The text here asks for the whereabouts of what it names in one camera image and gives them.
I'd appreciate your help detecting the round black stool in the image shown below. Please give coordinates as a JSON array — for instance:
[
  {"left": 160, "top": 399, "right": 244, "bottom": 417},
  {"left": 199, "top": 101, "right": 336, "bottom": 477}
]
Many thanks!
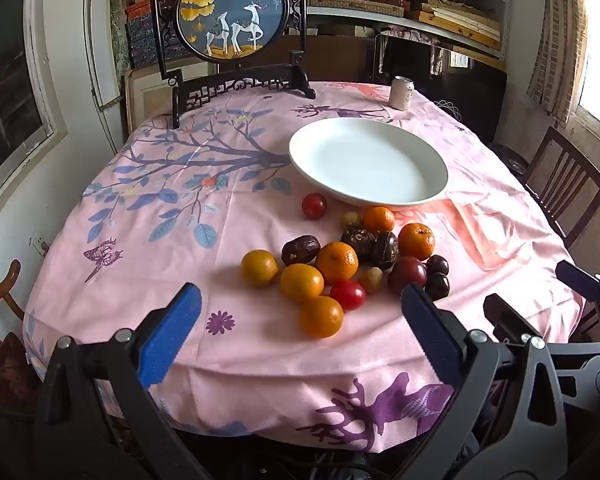
[{"left": 490, "top": 142, "right": 531, "bottom": 176}]

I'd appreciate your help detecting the white shelf unit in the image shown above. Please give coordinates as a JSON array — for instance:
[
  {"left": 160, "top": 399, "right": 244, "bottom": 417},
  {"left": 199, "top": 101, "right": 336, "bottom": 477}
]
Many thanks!
[{"left": 305, "top": 0, "right": 511, "bottom": 73}]

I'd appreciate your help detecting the white drink can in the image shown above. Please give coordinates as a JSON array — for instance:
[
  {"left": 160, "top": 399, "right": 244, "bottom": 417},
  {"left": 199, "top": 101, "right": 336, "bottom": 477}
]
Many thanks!
[{"left": 390, "top": 76, "right": 415, "bottom": 111}]

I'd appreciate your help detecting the dark brown jujube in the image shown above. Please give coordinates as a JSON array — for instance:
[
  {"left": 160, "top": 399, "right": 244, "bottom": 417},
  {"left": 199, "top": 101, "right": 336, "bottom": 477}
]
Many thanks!
[{"left": 281, "top": 236, "right": 322, "bottom": 267}]

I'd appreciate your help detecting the curved brown wooden chair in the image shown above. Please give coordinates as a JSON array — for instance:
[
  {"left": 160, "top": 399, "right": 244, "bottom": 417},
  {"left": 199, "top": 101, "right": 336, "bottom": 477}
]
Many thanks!
[{"left": 0, "top": 259, "right": 41, "bottom": 411}]

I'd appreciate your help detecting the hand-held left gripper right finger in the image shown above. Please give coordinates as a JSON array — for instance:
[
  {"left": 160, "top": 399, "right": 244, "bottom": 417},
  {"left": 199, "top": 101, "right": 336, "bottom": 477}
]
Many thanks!
[{"left": 395, "top": 282, "right": 571, "bottom": 480}]

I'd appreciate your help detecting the small smooth orange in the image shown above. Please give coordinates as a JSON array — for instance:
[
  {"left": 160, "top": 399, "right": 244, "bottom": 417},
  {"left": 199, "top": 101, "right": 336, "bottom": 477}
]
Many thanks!
[
  {"left": 280, "top": 263, "right": 325, "bottom": 303},
  {"left": 300, "top": 295, "right": 345, "bottom": 339}
]

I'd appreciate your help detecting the white leaning frame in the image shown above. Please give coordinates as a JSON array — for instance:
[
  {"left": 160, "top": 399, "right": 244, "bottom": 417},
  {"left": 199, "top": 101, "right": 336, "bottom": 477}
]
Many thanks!
[{"left": 83, "top": 0, "right": 123, "bottom": 111}]

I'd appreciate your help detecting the yellowish small orange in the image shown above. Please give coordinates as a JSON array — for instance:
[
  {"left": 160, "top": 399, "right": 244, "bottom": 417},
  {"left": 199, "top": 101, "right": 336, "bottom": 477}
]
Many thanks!
[{"left": 240, "top": 250, "right": 280, "bottom": 288}]

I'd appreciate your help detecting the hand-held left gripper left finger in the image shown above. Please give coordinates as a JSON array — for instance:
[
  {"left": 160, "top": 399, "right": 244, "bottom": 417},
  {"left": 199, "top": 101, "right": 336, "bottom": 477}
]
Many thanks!
[{"left": 32, "top": 282, "right": 203, "bottom": 480}]

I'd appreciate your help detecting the stack of wooden frames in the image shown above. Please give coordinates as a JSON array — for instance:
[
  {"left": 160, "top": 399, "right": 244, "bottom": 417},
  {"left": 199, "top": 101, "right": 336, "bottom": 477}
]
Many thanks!
[{"left": 410, "top": 0, "right": 503, "bottom": 51}]

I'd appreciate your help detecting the red cherry tomato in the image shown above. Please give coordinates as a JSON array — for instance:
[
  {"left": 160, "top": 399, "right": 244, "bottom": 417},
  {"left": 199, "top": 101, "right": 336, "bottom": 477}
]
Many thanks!
[
  {"left": 301, "top": 193, "right": 328, "bottom": 220},
  {"left": 329, "top": 280, "right": 367, "bottom": 311}
]

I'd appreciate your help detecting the pink floral cloth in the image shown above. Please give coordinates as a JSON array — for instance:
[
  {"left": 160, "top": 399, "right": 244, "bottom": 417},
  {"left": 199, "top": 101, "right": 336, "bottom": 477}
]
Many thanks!
[{"left": 380, "top": 27, "right": 456, "bottom": 51}]

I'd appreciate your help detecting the stack of patterned fabric boxes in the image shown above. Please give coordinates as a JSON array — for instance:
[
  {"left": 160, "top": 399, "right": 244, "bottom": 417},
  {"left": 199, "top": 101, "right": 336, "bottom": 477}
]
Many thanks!
[{"left": 125, "top": 0, "right": 196, "bottom": 68}]

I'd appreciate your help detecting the dark wooden slat chair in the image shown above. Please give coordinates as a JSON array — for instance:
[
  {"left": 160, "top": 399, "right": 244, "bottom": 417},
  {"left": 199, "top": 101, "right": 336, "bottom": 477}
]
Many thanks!
[{"left": 522, "top": 126, "right": 600, "bottom": 250}]

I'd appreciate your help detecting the dark wrinkled passion fruit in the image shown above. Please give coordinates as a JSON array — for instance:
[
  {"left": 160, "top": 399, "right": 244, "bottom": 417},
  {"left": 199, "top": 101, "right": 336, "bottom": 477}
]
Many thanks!
[
  {"left": 370, "top": 231, "right": 399, "bottom": 271},
  {"left": 341, "top": 227, "right": 377, "bottom": 262}
]

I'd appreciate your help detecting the beige longan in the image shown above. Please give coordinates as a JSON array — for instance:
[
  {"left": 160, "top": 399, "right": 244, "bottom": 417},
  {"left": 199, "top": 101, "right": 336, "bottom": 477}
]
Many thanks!
[{"left": 358, "top": 266, "right": 384, "bottom": 293}]

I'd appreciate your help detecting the beige curtain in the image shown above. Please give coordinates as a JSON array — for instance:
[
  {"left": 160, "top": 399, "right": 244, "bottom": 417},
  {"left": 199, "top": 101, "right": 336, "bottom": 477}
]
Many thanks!
[{"left": 525, "top": 0, "right": 588, "bottom": 126}]

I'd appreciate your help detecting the purple plum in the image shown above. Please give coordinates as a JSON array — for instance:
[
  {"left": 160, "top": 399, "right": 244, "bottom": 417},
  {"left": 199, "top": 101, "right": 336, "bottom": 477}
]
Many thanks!
[{"left": 387, "top": 256, "right": 428, "bottom": 297}]

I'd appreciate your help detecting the pink printed tablecloth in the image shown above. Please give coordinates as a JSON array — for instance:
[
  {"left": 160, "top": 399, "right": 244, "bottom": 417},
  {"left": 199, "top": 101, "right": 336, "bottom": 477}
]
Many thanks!
[{"left": 22, "top": 80, "right": 586, "bottom": 453}]

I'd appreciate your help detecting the beige framed board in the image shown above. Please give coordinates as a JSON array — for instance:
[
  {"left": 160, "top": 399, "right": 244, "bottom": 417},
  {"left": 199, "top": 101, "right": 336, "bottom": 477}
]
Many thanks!
[{"left": 124, "top": 67, "right": 181, "bottom": 136}]

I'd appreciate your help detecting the white plate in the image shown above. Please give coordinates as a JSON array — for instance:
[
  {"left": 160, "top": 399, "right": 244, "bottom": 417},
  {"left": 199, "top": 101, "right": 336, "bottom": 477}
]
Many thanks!
[{"left": 288, "top": 118, "right": 449, "bottom": 207}]

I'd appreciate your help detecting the tangerine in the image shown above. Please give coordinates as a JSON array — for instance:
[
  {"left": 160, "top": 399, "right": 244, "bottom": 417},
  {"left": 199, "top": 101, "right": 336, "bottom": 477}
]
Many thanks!
[
  {"left": 362, "top": 206, "right": 397, "bottom": 233},
  {"left": 315, "top": 241, "right": 359, "bottom": 284},
  {"left": 397, "top": 222, "right": 437, "bottom": 261}
]

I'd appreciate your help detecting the round deer screen ornament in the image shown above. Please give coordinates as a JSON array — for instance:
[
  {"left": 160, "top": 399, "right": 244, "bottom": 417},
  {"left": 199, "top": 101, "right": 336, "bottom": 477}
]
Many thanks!
[{"left": 149, "top": 0, "right": 317, "bottom": 130}]

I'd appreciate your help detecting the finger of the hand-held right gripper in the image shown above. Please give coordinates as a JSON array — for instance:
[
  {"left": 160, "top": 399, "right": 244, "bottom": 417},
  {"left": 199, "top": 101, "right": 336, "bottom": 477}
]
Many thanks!
[
  {"left": 555, "top": 259, "right": 600, "bottom": 345},
  {"left": 482, "top": 294, "right": 543, "bottom": 345}
]

